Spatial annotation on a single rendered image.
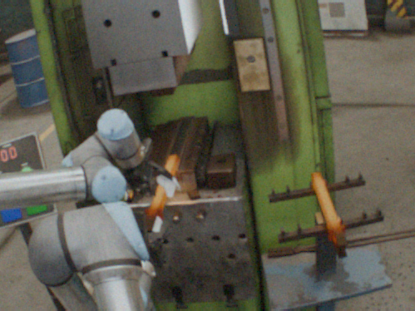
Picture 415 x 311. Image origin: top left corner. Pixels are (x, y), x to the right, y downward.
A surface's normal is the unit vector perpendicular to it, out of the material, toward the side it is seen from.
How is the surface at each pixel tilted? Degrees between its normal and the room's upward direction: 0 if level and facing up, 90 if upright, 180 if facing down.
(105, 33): 90
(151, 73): 90
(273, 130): 90
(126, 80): 90
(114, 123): 29
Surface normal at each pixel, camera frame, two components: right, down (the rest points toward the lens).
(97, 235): -0.07, -0.37
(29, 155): 0.20, -0.11
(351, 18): -0.27, 0.48
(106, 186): 0.49, 0.32
